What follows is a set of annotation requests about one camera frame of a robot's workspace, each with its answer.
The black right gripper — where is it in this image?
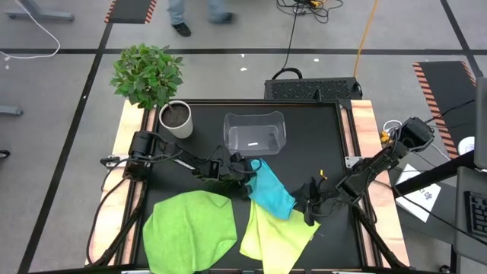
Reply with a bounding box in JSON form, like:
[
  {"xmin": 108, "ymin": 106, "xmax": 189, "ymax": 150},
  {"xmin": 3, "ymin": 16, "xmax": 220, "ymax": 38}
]
[{"xmin": 291, "ymin": 175, "xmax": 345, "ymax": 228}]

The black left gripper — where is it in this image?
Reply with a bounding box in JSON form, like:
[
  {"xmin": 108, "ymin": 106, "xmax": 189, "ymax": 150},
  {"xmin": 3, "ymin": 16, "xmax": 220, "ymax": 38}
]
[{"xmin": 191, "ymin": 145, "xmax": 253, "ymax": 199}]

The blue microfiber towel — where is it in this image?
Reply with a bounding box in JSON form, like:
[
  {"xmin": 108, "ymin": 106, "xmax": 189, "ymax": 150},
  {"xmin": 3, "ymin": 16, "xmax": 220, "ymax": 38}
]
[{"xmin": 244, "ymin": 158, "xmax": 298, "ymax": 221}]

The yellow-green microfiber towel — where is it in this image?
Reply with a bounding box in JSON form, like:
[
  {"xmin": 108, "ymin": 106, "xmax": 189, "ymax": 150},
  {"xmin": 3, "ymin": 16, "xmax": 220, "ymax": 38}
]
[{"xmin": 238, "ymin": 199, "xmax": 323, "ymax": 274}]

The green microfiber towel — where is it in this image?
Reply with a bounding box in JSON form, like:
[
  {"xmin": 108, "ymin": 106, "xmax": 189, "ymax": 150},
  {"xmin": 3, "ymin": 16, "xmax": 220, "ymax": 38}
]
[{"xmin": 142, "ymin": 190, "xmax": 239, "ymax": 274}]

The clear plastic bin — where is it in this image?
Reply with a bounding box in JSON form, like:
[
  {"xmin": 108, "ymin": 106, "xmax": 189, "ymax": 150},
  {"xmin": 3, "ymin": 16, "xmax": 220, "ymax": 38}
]
[{"xmin": 222, "ymin": 110, "xmax": 288, "ymax": 158}]

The white plant pot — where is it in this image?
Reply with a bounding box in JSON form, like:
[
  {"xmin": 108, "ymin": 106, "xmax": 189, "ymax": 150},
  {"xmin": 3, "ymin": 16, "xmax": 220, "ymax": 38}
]
[{"xmin": 158, "ymin": 99, "xmax": 195, "ymax": 139}]

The wooden table side board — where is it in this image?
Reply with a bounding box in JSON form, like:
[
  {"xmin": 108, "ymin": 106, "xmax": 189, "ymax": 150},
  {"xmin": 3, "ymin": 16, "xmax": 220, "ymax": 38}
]
[
  {"xmin": 339, "ymin": 99, "xmax": 411, "ymax": 267},
  {"xmin": 84, "ymin": 99, "xmax": 158, "ymax": 266}
]

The black computer case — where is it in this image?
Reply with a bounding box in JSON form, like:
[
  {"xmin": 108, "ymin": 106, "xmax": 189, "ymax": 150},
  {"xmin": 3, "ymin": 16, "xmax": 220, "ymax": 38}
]
[{"xmin": 263, "ymin": 76, "xmax": 364, "ymax": 101}]

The white paper sheet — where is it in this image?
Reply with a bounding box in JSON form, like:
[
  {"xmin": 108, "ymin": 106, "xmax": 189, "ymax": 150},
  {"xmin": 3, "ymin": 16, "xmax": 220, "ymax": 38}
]
[{"xmin": 394, "ymin": 162, "xmax": 442, "ymax": 224}]

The green leafy plant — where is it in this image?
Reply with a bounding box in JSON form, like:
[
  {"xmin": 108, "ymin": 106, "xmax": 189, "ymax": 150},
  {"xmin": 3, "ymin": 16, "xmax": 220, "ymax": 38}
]
[{"xmin": 110, "ymin": 42, "xmax": 185, "ymax": 110}]

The black desk bar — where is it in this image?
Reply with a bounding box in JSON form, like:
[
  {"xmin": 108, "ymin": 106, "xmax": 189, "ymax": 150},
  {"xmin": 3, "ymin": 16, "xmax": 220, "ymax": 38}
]
[{"xmin": 391, "ymin": 149, "xmax": 476, "ymax": 197}]

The grey desk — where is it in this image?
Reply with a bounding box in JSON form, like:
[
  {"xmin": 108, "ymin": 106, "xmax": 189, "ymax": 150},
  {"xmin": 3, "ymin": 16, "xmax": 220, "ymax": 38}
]
[{"xmin": 451, "ymin": 165, "xmax": 487, "ymax": 256}]

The person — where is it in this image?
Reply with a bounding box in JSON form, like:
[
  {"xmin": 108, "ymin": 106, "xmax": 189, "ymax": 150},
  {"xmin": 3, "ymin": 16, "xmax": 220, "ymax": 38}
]
[{"xmin": 166, "ymin": 0, "xmax": 236, "ymax": 38}]

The white round cup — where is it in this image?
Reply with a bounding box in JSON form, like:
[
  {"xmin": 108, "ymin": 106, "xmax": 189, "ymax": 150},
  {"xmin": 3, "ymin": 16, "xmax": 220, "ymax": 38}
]
[{"xmin": 457, "ymin": 135, "xmax": 476, "ymax": 157}]

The black hazard-striped floor mat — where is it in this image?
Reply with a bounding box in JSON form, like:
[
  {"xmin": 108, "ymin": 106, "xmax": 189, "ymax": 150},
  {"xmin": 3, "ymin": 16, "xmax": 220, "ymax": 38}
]
[
  {"xmin": 103, "ymin": 0, "xmax": 158, "ymax": 25},
  {"xmin": 412, "ymin": 60, "xmax": 477, "ymax": 161}
]

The black keyboard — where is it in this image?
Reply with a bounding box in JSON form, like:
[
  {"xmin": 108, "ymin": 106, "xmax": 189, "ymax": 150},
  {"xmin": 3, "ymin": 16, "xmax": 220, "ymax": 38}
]
[{"xmin": 463, "ymin": 189, "xmax": 487, "ymax": 240}]

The grey monitor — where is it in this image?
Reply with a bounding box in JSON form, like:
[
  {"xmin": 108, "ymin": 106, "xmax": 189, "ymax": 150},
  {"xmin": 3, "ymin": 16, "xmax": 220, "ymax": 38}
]
[{"xmin": 473, "ymin": 75, "xmax": 487, "ymax": 170}]

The grey metal furniture leg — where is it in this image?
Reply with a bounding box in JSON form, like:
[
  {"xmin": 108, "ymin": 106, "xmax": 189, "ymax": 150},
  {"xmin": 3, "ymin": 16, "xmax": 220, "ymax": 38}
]
[{"xmin": 5, "ymin": 0, "xmax": 75, "ymax": 22}]

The white coiled cable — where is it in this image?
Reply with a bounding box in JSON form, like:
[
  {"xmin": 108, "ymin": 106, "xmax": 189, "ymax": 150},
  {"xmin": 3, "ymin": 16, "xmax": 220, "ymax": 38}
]
[{"xmin": 381, "ymin": 119, "xmax": 452, "ymax": 161}]

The black floor cable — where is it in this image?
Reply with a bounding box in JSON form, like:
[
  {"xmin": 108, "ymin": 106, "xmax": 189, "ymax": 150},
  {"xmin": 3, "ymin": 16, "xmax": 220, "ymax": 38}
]
[
  {"xmin": 395, "ymin": 189, "xmax": 487, "ymax": 247},
  {"xmin": 424, "ymin": 98, "xmax": 476, "ymax": 125}
]

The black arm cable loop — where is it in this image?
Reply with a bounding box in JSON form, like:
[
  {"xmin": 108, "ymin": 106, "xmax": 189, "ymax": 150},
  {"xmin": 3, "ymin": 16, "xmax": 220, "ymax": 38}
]
[{"xmin": 85, "ymin": 177, "xmax": 129, "ymax": 266}]

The black power cable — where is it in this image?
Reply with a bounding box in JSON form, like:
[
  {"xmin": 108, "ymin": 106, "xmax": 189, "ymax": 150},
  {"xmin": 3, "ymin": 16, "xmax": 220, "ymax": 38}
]
[{"xmin": 270, "ymin": 7, "xmax": 304, "ymax": 81}]

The yellow floor cable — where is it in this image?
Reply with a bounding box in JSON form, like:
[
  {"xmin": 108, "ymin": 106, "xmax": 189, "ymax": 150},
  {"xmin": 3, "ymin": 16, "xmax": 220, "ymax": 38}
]
[{"xmin": 352, "ymin": 0, "xmax": 380, "ymax": 79}]

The black cable bundle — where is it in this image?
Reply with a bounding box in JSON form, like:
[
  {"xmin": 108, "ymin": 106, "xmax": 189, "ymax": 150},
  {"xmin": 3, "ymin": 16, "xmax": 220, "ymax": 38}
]
[{"xmin": 275, "ymin": 0, "xmax": 345, "ymax": 24}]

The white floor cable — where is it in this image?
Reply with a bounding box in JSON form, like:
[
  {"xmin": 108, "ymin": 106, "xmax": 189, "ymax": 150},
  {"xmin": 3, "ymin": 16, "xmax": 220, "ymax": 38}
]
[{"xmin": 0, "ymin": 0, "xmax": 62, "ymax": 61}]

